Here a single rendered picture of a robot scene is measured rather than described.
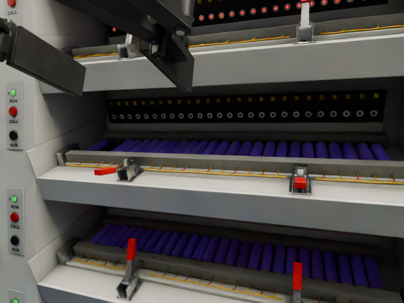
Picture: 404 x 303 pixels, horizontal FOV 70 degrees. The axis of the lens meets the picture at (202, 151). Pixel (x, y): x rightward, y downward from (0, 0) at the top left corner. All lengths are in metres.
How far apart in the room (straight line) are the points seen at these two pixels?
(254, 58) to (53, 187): 0.40
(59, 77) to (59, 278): 0.43
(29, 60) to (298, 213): 0.34
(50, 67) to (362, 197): 0.37
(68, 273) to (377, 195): 0.53
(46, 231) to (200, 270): 0.30
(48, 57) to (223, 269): 0.40
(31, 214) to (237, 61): 0.44
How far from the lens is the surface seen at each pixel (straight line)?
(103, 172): 0.43
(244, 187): 0.41
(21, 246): 0.65
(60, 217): 0.65
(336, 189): 0.42
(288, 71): 0.41
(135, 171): 0.49
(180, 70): 0.22
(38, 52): 0.27
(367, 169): 0.44
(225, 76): 0.42
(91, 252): 0.63
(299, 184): 0.33
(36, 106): 0.60
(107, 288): 0.57
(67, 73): 0.29
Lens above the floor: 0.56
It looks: 2 degrees down
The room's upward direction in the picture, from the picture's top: 1 degrees clockwise
